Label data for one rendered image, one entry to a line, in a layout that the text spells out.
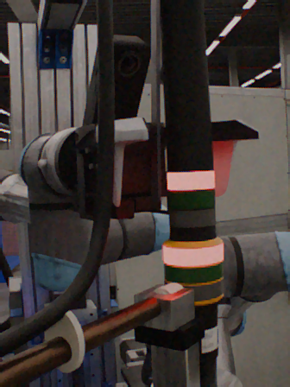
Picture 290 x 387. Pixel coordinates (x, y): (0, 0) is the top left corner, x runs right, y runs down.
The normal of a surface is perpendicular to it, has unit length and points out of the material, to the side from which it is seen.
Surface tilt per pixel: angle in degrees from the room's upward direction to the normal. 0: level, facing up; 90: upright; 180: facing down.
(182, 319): 90
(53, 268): 93
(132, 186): 90
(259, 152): 90
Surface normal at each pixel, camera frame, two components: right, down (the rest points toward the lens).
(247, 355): 0.33, 0.04
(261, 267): 0.12, -0.07
